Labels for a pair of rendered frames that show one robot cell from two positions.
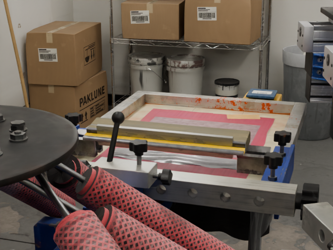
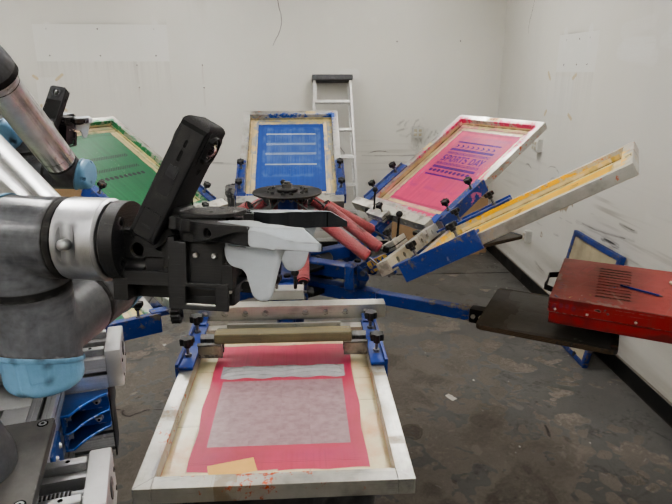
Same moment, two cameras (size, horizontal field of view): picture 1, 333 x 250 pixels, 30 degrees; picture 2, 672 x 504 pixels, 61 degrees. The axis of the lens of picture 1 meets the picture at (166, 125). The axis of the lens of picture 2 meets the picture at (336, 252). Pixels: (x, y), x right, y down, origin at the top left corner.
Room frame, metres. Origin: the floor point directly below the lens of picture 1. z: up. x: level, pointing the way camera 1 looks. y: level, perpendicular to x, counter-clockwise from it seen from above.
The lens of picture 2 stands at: (3.01, -0.41, 1.80)
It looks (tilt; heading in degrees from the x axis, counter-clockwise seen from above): 18 degrees down; 159
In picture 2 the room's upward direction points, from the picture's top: straight up
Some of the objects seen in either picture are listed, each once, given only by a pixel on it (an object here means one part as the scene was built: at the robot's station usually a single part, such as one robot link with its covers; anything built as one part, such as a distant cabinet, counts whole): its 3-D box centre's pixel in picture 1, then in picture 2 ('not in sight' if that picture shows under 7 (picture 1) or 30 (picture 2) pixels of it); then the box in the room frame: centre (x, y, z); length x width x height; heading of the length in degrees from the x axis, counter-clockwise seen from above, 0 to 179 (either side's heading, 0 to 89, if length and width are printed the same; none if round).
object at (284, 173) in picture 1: (276, 177); (193, 351); (1.35, -0.26, 0.97); 0.30 x 0.05 x 0.07; 163
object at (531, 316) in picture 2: not in sight; (433, 304); (1.15, 0.70, 0.91); 1.34 x 0.40 x 0.08; 43
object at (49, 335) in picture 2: not in sight; (48, 327); (2.41, -0.49, 1.56); 0.11 x 0.08 x 0.11; 151
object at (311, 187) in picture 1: (303, 201); (180, 312); (1.13, -0.27, 1.02); 0.07 x 0.06 x 0.07; 163
